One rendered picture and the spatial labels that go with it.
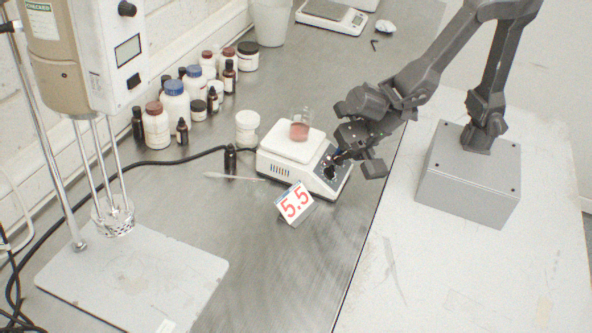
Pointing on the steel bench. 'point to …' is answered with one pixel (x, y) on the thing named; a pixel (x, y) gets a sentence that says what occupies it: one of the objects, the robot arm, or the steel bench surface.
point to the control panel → (334, 168)
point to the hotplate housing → (296, 171)
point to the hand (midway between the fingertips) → (345, 150)
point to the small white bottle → (216, 56)
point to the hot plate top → (273, 139)
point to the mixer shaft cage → (113, 206)
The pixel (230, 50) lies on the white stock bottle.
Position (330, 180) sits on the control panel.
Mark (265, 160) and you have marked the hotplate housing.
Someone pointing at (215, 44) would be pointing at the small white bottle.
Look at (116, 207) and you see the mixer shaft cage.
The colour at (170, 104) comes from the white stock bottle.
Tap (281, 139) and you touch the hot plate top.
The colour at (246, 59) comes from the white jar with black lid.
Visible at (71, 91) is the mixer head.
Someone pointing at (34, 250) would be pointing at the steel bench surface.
